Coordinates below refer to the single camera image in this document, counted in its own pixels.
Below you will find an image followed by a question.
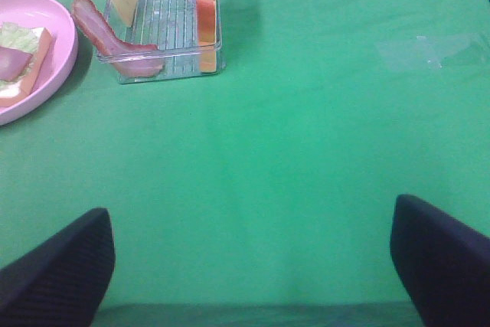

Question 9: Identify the bacon strip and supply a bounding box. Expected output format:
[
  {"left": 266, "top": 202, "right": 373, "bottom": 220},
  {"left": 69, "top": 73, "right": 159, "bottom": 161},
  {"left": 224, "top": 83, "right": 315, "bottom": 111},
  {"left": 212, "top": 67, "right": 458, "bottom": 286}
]
[
  {"left": 0, "top": 46, "right": 33, "bottom": 82},
  {"left": 71, "top": 0, "right": 165, "bottom": 78}
]

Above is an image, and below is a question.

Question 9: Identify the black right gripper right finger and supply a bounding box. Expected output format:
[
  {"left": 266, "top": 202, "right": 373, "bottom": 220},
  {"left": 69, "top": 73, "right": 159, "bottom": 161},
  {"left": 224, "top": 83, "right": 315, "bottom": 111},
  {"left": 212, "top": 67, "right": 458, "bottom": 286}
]
[{"left": 390, "top": 195, "right": 489, "bottom": 326}]

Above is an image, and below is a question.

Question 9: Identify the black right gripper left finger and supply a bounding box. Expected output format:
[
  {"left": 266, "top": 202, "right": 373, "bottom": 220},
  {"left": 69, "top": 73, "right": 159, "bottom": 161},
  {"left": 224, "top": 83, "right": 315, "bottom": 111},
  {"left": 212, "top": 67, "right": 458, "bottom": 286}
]
[{"left": 1, "top": 208, "right": 116, "bottom": 326}]

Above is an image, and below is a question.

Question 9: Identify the pink round plate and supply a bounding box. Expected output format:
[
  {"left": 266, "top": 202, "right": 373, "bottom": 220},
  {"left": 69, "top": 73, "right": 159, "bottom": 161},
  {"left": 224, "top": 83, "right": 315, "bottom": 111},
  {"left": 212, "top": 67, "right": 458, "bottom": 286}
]
[{"left": 1, "top": 0, "right": 78, "bottom": 125}]

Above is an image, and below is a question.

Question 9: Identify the right clear plastic container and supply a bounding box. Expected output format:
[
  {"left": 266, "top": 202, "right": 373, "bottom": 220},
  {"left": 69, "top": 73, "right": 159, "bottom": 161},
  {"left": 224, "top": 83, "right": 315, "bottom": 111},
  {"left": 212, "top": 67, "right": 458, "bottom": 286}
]
[{"left": 96, "top": 0, "right": 226, "bottom": 84}]

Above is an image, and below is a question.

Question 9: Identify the green lettuce leaf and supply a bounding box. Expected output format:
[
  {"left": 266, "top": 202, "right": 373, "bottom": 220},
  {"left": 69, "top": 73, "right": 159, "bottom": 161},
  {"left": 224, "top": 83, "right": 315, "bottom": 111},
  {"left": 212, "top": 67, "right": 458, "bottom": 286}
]
[{"left": 0, "top": 21, "right": 44, "bottom": 93}]

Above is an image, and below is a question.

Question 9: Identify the green tablecloth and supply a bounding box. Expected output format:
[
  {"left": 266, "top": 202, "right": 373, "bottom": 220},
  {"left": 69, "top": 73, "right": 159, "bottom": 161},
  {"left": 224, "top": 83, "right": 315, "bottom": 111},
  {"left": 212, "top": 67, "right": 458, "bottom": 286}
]
[{"left": 1, "top": 0, "right": 489, "bottom": 308}]

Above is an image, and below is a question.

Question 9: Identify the bread slice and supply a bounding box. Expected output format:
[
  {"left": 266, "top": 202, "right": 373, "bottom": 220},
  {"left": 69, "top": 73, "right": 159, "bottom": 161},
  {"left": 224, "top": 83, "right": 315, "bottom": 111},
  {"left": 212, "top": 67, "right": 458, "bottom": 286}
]
[
  {"left": 196, "top": 0, "right": 217, "bottom": 73},
  {"left": 0, "top": 27, "right": 57, "bottom": 109}
]

